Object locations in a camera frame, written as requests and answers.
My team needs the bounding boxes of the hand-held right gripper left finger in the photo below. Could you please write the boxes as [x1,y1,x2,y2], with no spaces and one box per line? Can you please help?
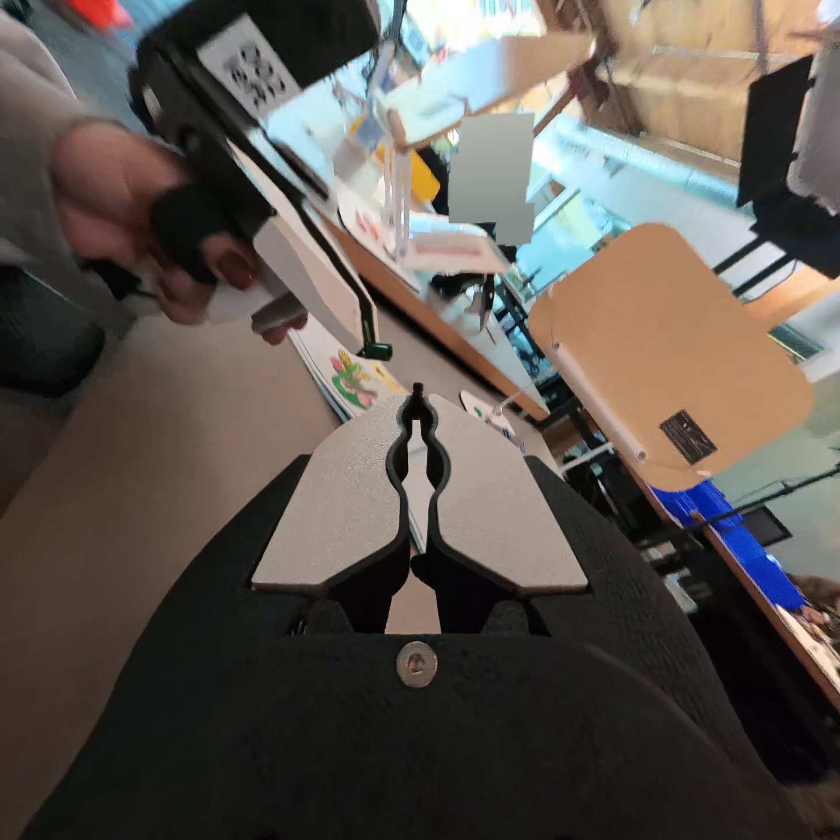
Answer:
[251,392,412,589]

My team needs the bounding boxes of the person's left hand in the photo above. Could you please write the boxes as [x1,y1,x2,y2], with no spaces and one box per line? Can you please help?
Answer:
[51,121,309,347]

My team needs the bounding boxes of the person's left forearm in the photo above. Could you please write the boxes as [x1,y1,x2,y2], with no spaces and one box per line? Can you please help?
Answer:
[0,12,135,271]

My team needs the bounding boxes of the blue plastic bin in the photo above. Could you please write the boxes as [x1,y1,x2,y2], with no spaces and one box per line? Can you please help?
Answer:
[648,478,809,613]

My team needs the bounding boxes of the lego instruction booklet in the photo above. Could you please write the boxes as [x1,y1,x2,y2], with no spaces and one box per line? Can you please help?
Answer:
[287,314,409,422]

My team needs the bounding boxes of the dark green lego connector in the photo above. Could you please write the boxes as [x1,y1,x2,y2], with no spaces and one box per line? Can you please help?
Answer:
[356,318,394,362]

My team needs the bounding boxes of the white oval tray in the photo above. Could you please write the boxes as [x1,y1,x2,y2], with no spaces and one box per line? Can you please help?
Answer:
[458,389,521,439]

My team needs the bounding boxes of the black monitor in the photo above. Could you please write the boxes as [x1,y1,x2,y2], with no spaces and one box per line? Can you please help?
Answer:
[735,55,819,210]

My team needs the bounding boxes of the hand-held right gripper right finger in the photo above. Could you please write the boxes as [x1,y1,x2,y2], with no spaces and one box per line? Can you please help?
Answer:
[424,392,589,596]

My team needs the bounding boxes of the tan chair seat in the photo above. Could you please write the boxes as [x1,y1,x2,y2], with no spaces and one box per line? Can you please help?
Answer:
[527,222,816,494]

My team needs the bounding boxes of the brown wooden desk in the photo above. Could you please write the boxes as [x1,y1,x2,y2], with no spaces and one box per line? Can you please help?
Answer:
[320,210,551,422]

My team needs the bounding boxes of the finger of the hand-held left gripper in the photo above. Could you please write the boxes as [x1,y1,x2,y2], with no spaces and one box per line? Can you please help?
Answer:
[246,126,380,324]
[251,202,380,354]

